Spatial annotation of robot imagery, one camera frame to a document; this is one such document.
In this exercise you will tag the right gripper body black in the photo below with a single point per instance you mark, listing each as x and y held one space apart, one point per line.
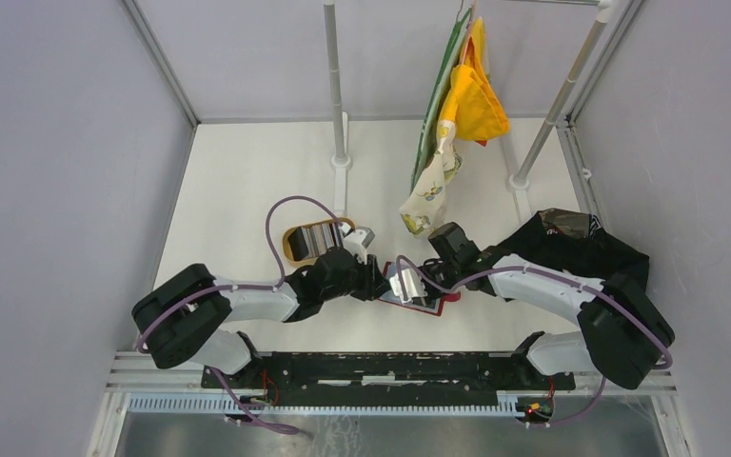
443 274

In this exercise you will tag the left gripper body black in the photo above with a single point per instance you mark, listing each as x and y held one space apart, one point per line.
355 284

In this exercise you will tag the red card holder wallet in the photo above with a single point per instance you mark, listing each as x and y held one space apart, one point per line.
430 305

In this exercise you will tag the yellow oval card tray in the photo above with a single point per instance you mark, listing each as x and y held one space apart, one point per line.
345 226

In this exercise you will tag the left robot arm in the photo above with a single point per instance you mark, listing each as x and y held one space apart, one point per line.
181 320

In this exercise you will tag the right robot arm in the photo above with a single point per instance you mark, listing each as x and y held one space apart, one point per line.
620 334

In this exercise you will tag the stack of credit cards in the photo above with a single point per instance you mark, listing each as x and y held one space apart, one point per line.
308 242

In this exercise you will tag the mint green cartoon cloth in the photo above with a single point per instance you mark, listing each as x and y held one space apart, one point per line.
435 162

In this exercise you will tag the black clothes pile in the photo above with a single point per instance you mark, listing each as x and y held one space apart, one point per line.
573 241

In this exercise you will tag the yellow garment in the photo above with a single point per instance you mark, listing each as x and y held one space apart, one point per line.
471 110

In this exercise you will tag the pink clothes hanger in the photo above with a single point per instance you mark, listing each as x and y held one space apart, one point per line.
469 25

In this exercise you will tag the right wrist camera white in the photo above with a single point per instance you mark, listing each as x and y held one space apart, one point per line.
406 286

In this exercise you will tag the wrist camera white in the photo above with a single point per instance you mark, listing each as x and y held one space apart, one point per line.
406 286
357 241

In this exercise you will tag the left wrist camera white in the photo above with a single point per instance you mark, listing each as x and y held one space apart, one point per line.
357 241

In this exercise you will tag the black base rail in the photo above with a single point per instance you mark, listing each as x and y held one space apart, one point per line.
399 379

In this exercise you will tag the white slotted cable duct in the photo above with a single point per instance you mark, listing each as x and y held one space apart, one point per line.
504 406

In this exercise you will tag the white clothes rack frame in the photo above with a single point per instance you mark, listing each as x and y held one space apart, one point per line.
517 182

